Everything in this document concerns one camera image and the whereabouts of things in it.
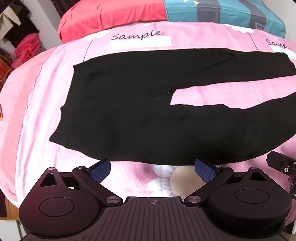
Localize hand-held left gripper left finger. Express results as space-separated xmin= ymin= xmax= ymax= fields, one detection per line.
xmin=39 ymin=158 xmax=121 ymax=207

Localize teal patterned quilt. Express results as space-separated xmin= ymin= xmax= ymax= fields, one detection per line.
xmin=163 ymin=0 xmax=286 ymax=39

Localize red bed cover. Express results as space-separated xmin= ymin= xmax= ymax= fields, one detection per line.
xmin=57 ymin=0 xmax=168 ymax=43

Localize dark window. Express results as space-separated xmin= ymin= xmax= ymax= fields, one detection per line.
xmin=55 ymin=0 xmax=78 ymax=18

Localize wooden shelf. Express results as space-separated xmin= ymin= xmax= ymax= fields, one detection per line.
xmin=0 ymin=54 xmax=12 ymax=82

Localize black pants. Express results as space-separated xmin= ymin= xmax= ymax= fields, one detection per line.
xmin=50 ymin=47 xmax=296 ymax=166

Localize stack of pink folded clothes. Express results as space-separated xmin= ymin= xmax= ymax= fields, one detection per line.
xmin=10 ymin=32 xmax=42 ymax=69

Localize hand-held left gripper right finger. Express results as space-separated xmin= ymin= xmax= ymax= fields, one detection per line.
xmin=184 ymin=159 xmax=267 ymax=206

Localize pink printed blanket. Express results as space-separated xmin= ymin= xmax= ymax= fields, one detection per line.
xmin=16 ymin=22 xmax=296 ymax=204

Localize coral bed sheet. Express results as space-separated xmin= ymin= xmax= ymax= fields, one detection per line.
xmin=0 ymin=46 xmax=58 ymax=205

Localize pile of hanging clothes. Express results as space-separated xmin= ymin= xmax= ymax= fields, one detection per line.
xmin=0 ymin=0 xmax=40 ymax=42

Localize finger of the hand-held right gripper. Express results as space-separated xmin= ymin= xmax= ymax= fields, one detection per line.
xmin=266 ymin=151 xmax=292 ymax=173

